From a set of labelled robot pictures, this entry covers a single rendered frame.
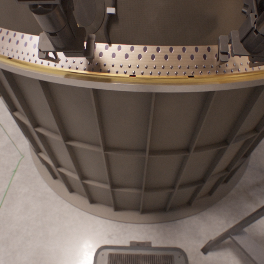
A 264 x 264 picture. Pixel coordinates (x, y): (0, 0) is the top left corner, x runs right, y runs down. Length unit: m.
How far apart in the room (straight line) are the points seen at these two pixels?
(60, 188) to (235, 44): 1.51
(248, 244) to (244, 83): 0.94
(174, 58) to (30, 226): 1.48
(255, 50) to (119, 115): 0.45
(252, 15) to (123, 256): 1.16
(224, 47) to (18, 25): 0.63
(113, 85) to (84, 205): 1.17
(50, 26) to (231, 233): 1.26
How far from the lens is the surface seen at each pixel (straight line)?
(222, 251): 1.62
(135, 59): 0.58
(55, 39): 0.48
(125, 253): 1.23
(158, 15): 0.61
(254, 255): 1.36
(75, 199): 1.63
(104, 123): 0.76
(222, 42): 0.56
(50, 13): 0.43
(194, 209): 1.61
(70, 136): 0.92
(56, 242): 1.59
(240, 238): 1.35
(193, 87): 0.59
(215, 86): 0.62
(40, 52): 0.56
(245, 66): 0.68
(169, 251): 1.25
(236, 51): 0.53
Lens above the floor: 1.48
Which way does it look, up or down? 49 degrees down
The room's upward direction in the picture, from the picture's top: straight up
